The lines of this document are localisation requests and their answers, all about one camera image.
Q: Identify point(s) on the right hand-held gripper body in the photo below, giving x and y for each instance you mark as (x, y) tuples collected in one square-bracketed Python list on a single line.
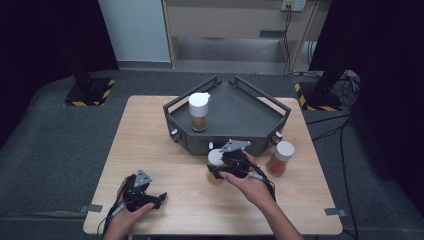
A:
[(236, 161)]

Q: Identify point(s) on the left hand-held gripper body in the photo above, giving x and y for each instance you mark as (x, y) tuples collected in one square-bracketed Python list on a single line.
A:
[(136, 196)]

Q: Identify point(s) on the spice jar with orange powder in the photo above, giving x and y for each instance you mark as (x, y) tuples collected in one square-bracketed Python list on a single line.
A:
[(215, 156)]

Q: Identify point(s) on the spice jar with red powder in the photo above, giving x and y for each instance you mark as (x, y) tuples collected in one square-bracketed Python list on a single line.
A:
[(280, 158)]

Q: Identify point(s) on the dark grey corner rack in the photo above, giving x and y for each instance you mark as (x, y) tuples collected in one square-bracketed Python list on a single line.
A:
[(233, 116)]

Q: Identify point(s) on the spice jar with flip cap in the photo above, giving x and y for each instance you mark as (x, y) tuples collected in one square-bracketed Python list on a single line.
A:
[(199, 110)]

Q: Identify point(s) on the person's right hand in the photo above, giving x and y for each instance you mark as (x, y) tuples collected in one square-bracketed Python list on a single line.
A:
[(251, 188)]

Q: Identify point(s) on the person's left hand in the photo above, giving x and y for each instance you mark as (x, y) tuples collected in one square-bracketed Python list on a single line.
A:
[(121, 223)]

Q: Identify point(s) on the black striped stand base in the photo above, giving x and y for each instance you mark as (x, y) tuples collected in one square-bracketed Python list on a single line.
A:
[(318, 101), (88, 93)]

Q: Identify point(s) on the black stand pole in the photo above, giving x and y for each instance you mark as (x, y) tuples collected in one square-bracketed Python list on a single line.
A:
[(82, 75), (330, 80)]

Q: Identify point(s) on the white panel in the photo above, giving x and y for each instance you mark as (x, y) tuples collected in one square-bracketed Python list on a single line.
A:
[(135, 30)]

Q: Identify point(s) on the black curtain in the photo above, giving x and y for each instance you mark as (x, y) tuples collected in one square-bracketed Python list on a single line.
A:
[(390, 83), (40, 50)]

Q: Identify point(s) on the grey table edge bracket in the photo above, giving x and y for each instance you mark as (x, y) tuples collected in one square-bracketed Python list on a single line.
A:
[(90, 208), (335, 212)]

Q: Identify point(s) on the white wall power outlet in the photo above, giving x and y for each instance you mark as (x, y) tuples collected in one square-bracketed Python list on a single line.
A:
[(294, 4)]

